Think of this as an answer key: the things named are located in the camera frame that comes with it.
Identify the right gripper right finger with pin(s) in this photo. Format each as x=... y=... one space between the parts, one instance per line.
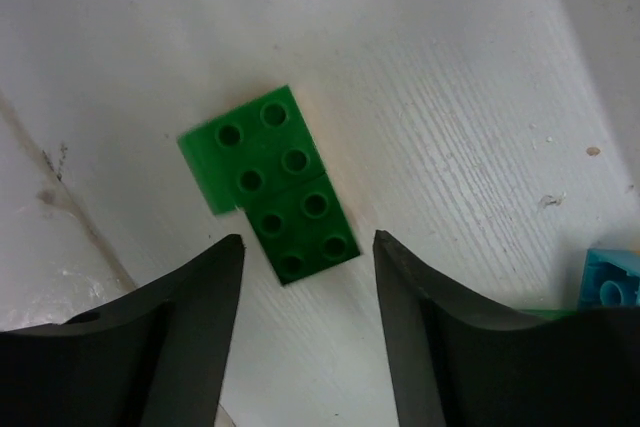
x=457 y=358

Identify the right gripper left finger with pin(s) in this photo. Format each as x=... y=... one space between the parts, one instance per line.
x=153 y=357

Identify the green and yellow lego block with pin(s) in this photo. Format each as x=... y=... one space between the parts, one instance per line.
x=261 y=158

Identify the multicolor lego cluster with frog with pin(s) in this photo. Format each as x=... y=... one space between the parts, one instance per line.
x=610 y=279

